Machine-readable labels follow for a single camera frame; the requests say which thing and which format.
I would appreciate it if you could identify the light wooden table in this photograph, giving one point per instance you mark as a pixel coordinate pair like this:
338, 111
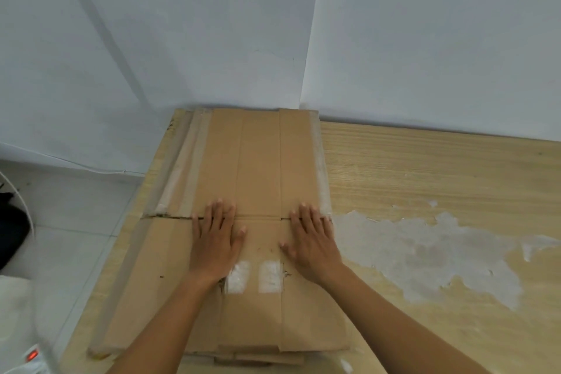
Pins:
438, 167

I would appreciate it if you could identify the black bag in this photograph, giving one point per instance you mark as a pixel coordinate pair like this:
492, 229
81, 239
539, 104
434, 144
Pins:
13, 229

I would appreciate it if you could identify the person's right forearm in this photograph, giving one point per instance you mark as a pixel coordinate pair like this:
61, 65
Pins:
394, 325

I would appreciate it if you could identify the person's left forearm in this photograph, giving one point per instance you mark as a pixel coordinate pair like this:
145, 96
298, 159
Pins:
166, 325

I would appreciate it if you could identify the person's right hand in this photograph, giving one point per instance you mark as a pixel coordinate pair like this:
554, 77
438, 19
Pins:
313, 246

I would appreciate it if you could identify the person's left hand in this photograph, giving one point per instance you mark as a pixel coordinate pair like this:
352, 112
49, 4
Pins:
214, 246

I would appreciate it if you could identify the white plastic bag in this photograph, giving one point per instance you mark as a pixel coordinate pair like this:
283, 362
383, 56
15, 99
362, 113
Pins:
13, 308

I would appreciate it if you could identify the white power strip red switch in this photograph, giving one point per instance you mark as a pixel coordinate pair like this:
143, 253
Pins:
35, 358

